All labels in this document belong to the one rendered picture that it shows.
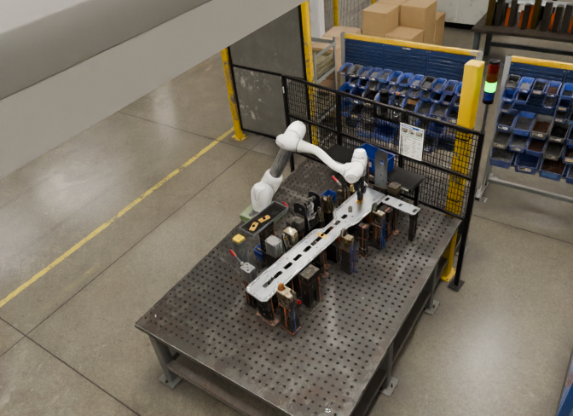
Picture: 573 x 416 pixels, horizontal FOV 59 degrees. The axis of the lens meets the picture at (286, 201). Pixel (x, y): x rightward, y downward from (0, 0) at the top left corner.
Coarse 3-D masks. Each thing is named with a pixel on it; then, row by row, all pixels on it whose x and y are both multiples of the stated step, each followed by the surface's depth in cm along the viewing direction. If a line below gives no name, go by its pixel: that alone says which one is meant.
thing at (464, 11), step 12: (444, 0) 898; (456, 0) 887; (468, 0) 876; (480, 0) 865; (456, 12) 898; (468, 12) 887; (480, 12) 876; (444, 24) 925; (456, 24) 913; (468, 24) 901
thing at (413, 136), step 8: (400, 128) 394; (408, 128) 388; (416, 128) 383; (400, 136) 398; (408, 136) 393; (416, 136) 388; (424, 136) 383; (408, 144) 397; (416, 144) 391; (408, 152) 401; (416, 152) 395; (416, 160) 400
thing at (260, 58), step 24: (288, 24) 528; (240, 48) 586; (264, 48) 565; (288, 48) 546; (240, 72) 608; (264, 72) 585; (288, 72) 566; (312, 72) 548; (240, 96) 632; (264, 96) 607; (312, 96) 563; (240, 120) 655; (264, 120) 632
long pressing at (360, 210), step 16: (368, 192) 397; (352, 208) 383; (368, 208) 382; (352, 224) 369; (304, 240) 360; (320, 240) 358; (288, 256) 349; (304, 256) 347; (272, 272) 338; (288, 272) 337; (256, 288) 328; (272, 288) 327
